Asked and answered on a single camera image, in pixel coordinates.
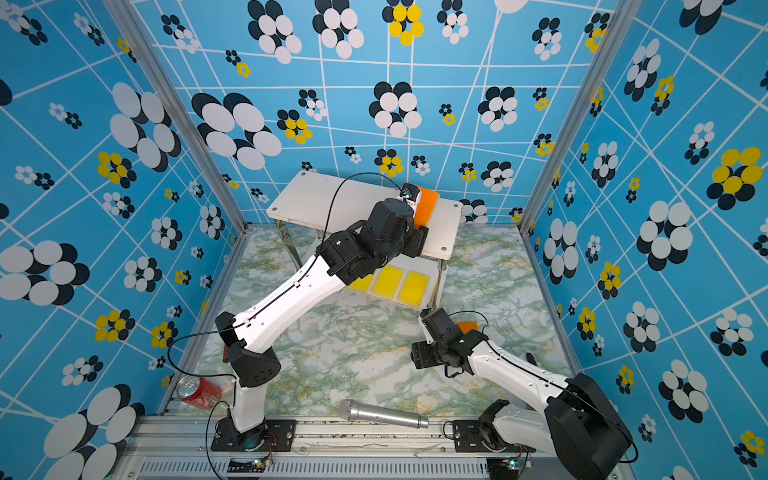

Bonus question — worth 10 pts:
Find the orange sponge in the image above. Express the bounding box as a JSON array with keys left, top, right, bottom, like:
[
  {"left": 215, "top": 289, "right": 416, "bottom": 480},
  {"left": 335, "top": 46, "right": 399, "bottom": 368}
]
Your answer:
[
  {"left": 414, "top": 187, "right": 440, "bottom": 229},
  {"left": 457, "top": 321, "right": 480, "bottom": 334}
]

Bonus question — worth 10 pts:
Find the yellow sponge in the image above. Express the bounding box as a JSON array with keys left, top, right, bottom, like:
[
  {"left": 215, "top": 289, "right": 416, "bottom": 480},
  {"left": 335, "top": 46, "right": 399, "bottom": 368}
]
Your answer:
[
  {"left": 371, "top": 266, "right": 405, "bottom": 299},
  {"left": 398, "top": 271, "right": 430, "bottom": 308},
  {"left": 349, "top": 274, "right": 373, "bottom": 293}
]

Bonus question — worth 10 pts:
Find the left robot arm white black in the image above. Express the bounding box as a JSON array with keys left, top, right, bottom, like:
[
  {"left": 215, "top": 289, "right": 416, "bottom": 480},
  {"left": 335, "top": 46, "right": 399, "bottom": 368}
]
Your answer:
[{"left": 216, "top": 198, "right": 428, "bottom": 435}]

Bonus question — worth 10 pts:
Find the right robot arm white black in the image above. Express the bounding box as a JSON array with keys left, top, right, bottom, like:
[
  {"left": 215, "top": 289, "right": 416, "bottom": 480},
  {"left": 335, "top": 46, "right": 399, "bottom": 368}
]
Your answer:
[{"left": 411, "top": 309, "right": 635, "bottom": 479}]

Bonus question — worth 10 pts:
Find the white two-tier shelf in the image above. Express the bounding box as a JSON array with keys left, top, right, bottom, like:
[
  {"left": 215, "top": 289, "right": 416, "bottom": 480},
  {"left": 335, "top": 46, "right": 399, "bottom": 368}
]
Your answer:
[{"left": 267, "top": 171, "right": 462, "bottom": 310}]

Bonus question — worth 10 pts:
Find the silver microphone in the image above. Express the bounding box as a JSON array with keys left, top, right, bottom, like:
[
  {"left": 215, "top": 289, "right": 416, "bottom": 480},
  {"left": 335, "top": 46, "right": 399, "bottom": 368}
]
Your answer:
[{"left": 339, "top": 399, "right": 429, "bottom": 429}]

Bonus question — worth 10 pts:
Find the red soda can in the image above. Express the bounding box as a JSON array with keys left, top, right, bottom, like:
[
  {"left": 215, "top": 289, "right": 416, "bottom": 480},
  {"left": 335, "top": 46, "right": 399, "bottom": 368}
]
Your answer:
[{"left": 175, "top": 375, "right": 222, "bottom": 410}]

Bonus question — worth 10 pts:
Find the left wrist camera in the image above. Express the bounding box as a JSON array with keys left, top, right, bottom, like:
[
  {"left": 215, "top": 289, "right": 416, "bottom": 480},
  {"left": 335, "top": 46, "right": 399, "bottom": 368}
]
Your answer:
[{"left": 399, "top": 183, "right": 422, "bottom": 209}]

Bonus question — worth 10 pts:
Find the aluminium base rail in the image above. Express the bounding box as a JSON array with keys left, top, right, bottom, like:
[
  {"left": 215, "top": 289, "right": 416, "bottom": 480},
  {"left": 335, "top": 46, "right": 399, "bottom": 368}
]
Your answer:
[{"left": 113, "top": 416, "right": 570, "bottom": 479}]

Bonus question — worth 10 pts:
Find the aluminium frame post left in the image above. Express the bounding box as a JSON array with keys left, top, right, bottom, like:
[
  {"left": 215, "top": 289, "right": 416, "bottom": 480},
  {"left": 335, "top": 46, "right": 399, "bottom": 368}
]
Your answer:
[{"left": 104, "top": 1, "right": 247, "bottom": 234}]

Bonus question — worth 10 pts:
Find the aluminium frame post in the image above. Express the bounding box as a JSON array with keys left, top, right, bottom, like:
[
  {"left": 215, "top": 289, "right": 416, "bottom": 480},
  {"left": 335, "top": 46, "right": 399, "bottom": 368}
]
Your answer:
[
  {"left": 104, "top": 1, "right": 247, "bottom": 234},
  {"left": 519, "top": 0, "right": 642, "bottom": 234}
]

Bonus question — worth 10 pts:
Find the aluminium frame post right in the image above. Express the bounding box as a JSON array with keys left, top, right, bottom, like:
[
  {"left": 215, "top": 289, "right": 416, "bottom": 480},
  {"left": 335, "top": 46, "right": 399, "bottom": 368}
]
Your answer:
[{"left": 519, "top": 0, "right": 642, "bottom": 234}]

